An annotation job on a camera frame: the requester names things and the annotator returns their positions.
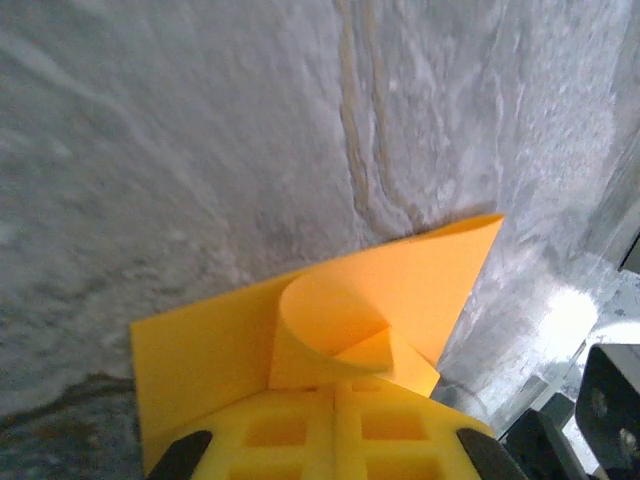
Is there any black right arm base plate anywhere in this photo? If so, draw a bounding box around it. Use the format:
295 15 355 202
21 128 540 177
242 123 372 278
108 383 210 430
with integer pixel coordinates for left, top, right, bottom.
572 343 640 480

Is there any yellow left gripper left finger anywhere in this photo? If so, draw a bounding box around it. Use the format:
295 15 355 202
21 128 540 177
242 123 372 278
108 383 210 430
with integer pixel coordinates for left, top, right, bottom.
146 385 338 480

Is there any orange paper sheet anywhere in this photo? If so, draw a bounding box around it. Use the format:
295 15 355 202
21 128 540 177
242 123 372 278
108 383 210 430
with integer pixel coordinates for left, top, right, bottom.
129 213 505 474

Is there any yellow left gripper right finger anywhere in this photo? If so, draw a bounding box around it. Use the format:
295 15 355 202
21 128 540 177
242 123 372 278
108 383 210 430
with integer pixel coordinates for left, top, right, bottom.
333 377 527 480

